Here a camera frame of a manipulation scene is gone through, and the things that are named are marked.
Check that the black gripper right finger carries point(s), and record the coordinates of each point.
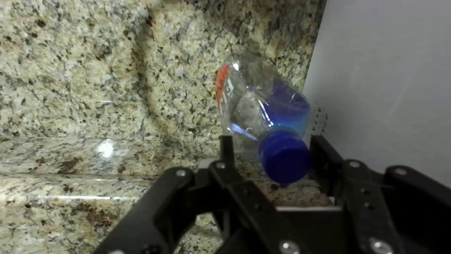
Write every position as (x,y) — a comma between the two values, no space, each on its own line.
(399,210)

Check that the clear water bottle blue cap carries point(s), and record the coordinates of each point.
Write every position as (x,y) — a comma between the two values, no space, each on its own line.
(267,115)

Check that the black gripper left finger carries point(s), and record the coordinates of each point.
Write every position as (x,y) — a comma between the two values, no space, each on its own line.
(247,220)

